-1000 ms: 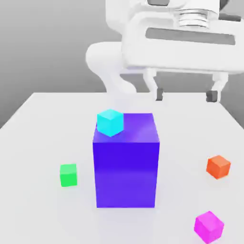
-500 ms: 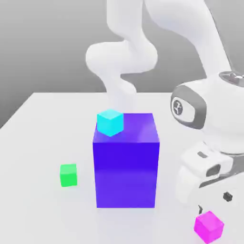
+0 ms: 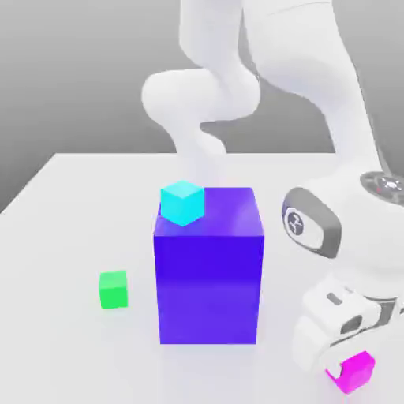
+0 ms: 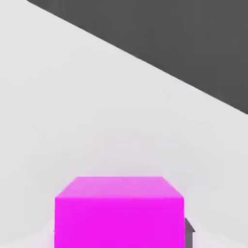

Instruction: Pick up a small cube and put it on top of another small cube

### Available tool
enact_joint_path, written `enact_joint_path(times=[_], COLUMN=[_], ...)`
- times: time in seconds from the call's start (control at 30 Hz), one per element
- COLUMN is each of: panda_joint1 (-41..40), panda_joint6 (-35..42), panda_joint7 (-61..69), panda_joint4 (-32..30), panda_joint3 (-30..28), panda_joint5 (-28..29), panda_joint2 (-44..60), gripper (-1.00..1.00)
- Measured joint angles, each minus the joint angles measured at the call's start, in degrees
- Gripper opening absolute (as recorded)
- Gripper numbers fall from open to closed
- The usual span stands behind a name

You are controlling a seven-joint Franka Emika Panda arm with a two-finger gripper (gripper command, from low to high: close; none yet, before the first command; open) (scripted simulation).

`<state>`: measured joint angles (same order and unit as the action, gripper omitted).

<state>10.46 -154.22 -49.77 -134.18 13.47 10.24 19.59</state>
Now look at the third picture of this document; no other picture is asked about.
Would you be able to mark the small magenta cube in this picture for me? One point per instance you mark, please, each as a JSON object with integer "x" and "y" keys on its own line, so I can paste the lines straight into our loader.
{"x": 358, "y": 374}

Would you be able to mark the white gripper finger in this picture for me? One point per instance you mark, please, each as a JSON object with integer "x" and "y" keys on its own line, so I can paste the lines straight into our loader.
{"x": 337, "y": 370}

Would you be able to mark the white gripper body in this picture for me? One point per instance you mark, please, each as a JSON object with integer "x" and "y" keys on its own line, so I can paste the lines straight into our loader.
{"x": 311, "y": 344}

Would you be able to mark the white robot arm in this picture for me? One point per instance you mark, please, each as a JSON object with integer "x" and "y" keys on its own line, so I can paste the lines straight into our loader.
{"x": 318, "y": 104}

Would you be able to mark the large blue box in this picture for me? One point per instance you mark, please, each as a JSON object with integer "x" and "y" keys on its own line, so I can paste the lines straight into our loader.
{"x": 208, "y": 277}

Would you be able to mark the small cyan cube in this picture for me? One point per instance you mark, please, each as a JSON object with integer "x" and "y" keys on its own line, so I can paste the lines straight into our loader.
{"x": 182, "y": 203}

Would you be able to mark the small green cube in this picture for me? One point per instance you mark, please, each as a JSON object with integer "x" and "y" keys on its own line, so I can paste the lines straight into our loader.
{"x": 113, "y": 290}

